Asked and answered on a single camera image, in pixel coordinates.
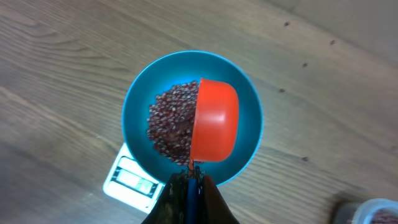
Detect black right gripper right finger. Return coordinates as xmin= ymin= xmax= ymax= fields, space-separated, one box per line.
xmin=198 ymin=175 xmax=239 ymax=224

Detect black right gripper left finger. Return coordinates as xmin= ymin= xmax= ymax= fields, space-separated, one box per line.
xmin=142 ymin=174 xmax=187 ymax=224

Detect orange scoop with blue handle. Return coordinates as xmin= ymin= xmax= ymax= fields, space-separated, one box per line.
xmin=185 ymin=78 xmax=239 ymax=223

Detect clear plastic bean container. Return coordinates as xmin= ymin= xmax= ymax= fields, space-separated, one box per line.
xmin=331 ymin=198 xmax=397 ymax=224

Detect white digital kitchen scale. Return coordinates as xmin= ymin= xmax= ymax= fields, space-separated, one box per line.
xmin=103 ymin=144 xmax=164 ymax=214

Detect red beans in bowl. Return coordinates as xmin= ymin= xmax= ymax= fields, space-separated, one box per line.
xmin=146 ymin=80 xmax=199 ymax=166

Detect teal plastic bowl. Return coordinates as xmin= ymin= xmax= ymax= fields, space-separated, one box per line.
xmin=121 ymin=50 xmax=264 ymax=185

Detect red beans in container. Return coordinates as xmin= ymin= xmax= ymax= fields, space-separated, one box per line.
xmin=371 ymin=210 xmax=398 ymax=224

